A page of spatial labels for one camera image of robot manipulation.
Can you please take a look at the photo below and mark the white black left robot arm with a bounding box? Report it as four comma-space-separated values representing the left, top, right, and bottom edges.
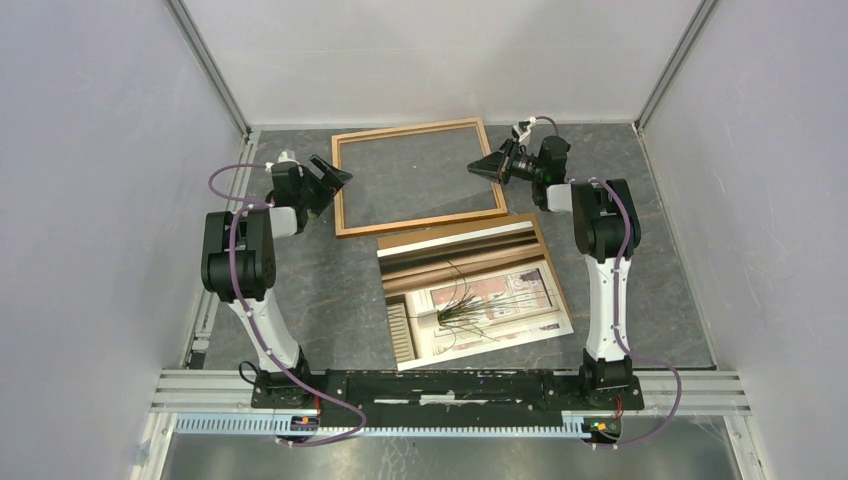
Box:
200, 154, 354, 408

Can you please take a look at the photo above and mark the aluminium toothed rail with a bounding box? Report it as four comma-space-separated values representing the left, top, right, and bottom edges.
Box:
173, 413, 622, 440

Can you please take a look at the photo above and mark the glossy plant photo print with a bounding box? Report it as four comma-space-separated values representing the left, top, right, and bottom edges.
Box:
376, 214, 574, 371

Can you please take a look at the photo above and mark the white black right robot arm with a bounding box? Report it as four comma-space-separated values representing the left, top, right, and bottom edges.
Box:
467, 136, 641, 408

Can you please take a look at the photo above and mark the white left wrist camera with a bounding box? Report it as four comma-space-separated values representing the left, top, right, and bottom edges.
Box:
265, 150, 299, 173

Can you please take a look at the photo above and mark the clear acrylic glazing sheet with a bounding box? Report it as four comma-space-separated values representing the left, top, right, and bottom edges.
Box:
340, 125, 503, 230

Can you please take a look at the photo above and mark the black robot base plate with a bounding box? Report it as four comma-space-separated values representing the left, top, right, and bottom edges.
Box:
251, 370, 645, 428

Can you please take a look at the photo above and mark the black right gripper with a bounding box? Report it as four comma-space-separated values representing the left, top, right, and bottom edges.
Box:
465, 138, 543, 186

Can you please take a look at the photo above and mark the wooden picture frame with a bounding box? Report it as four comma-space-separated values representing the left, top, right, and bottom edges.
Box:
331, 117, 510, 239

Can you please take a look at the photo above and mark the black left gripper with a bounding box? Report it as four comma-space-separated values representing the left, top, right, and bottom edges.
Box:
298, 155, 353, 217

